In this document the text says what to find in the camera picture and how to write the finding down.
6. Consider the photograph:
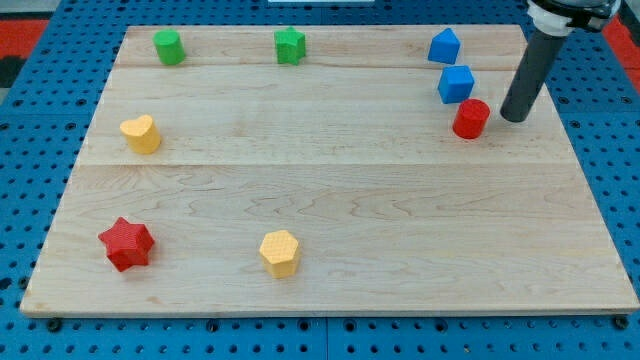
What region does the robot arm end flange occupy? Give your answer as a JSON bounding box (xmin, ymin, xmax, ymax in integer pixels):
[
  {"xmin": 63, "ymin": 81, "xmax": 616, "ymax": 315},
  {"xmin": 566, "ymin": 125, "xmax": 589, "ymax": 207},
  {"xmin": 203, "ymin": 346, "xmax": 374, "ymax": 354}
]
[{"xmin": 526, "ymin": 0, "xmax": 622, "ymax": 37}]

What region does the yellow hexagon block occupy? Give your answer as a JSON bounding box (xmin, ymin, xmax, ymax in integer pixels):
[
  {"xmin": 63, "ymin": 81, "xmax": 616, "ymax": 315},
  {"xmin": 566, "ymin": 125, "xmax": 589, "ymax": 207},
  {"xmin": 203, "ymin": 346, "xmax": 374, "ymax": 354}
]
[{"xmin": 259, "ymin": 230, "xmax": 300, "ymax": 279}]

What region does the wooden board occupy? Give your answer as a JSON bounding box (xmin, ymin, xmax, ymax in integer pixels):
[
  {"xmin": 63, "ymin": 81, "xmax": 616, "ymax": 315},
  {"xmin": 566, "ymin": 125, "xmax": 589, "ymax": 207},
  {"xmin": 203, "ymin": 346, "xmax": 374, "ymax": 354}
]
[{"xmin": 21, "ymin": 25, "xmax": 639, "ymax": 318}]

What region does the green star block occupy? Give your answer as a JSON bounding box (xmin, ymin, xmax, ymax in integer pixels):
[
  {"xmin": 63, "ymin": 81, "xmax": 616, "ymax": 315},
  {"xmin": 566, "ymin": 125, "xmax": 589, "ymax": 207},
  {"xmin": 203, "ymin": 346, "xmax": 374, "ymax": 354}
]
[{"xmin": 274, "ymin": 26, "xmax": 306, "ymax": 65}]

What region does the red cylinder block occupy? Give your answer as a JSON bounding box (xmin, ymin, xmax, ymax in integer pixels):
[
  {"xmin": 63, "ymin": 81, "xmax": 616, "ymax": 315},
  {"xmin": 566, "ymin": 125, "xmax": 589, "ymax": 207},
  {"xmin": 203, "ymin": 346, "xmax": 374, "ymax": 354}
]
[{"xmin": 452, "ymin": 98, "xmax": 491, "ymax": 139}]

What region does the blue cube block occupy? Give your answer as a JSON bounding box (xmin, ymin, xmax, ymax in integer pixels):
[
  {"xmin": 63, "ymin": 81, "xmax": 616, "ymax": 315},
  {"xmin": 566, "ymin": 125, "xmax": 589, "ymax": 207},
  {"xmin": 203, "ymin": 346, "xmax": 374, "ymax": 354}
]
[{"xmin": 437, "ymin": 65, "xmax": 475, "ymax": 104}]

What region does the blue pentagon block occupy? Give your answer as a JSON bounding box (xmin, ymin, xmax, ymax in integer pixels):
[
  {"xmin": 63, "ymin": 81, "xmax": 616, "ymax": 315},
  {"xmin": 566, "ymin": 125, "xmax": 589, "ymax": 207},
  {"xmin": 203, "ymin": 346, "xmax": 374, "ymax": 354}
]
[{"xmin": 427, "ymin": 28, "xmax": 461, "ymax": 64}]

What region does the yellow heart block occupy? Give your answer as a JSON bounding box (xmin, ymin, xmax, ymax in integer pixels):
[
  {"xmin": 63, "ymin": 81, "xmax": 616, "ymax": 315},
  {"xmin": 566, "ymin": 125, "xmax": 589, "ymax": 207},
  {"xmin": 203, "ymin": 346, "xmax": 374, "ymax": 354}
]
[{"xmin": 119, "ymin": 114, "xmax": 161, "ymax": 155}]

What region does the green cylinder block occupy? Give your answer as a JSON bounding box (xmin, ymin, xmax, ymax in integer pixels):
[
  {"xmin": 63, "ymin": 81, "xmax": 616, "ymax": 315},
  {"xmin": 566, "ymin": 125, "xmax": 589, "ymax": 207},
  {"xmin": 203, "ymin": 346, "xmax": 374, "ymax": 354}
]
[{"xmin": 152, "ymin": 29, "xmax": 186, "ymax": 66}]

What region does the red star block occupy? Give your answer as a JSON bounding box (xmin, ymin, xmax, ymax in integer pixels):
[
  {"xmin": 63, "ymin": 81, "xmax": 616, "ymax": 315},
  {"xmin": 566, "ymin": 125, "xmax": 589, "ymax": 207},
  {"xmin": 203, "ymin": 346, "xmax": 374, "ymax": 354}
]
[{"xmin": 98, "ymin": 217, "xmax": 155, "ymax": 272}]

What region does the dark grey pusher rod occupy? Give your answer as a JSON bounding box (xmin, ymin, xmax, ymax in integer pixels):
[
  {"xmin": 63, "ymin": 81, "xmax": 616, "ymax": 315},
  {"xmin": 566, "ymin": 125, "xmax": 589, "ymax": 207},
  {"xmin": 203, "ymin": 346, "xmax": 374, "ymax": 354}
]
[{"xmin": 500, "ymin": 29, "xmax": 566, "ymax": 123}]

